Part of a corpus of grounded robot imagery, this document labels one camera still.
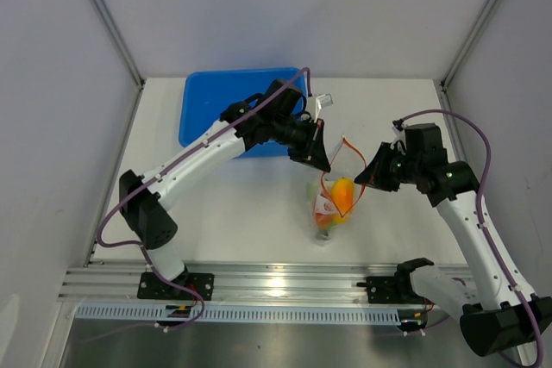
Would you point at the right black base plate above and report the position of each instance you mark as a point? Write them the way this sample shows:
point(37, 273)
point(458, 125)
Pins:
point(384, 290)

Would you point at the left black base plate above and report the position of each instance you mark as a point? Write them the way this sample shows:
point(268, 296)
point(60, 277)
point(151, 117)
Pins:
point(151, 287)

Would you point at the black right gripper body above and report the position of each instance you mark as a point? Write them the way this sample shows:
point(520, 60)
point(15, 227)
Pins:
point(393, 167)

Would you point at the aluminium rail frame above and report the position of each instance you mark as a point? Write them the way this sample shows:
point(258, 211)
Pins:
point(249, 222)

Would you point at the orange yellow mango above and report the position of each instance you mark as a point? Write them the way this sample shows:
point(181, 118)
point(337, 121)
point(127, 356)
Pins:
point(342, 195)

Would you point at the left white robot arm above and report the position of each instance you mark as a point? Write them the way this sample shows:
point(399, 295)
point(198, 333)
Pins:
point(283, 114)

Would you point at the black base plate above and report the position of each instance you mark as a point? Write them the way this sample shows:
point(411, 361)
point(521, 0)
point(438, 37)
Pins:
point(151, 287)
point(384, 290)

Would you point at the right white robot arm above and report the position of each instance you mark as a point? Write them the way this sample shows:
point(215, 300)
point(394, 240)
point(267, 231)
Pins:
point(502, 310)

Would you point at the clear orange-zip plastic bag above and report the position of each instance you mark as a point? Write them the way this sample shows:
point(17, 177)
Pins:
point(346, 161)

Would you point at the red orange mango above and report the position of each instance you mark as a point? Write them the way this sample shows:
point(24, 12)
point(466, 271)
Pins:
point(323, 220)

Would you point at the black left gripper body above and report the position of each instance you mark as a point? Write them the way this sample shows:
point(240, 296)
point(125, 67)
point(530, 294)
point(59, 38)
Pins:
point(297, 136)

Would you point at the white slotted cable duct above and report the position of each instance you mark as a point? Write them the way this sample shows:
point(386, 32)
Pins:
point(246, 314)

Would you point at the white cauliflower with leaves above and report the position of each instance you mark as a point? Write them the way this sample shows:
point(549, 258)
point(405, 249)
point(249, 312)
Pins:
point(312, 190)

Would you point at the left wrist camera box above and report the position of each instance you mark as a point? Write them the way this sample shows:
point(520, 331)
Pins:
point(320, 102)

